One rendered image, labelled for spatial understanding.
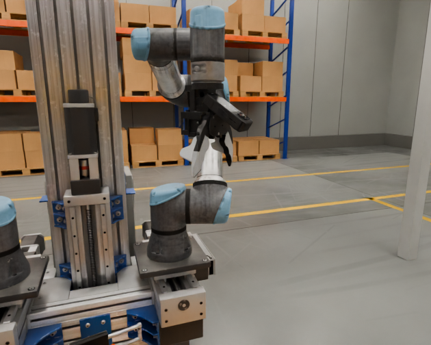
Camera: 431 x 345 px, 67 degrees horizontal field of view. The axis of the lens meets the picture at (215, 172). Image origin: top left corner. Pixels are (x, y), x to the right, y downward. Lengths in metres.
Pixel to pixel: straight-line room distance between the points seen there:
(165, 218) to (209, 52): 0.54
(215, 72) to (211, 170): 0.43
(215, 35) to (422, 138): 2.96
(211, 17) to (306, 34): 10.15
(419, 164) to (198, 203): 2.78
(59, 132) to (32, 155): 6.68
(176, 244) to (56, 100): 0.58
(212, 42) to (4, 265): 0.80
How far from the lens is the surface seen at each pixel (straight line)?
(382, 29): 12.71
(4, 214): 1.06
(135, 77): 7.66
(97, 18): 1.17
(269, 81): 8.64
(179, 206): 1.03
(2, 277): 1.10
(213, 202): 1.02
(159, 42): 0.83
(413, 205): 3.63
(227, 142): 0.78
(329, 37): 11.33
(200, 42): 0.73
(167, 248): 1.07
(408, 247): 3.77
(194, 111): 0.75
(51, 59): 1.16
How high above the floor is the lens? 1.54
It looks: 13 degrees down
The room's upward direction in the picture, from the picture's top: straight up
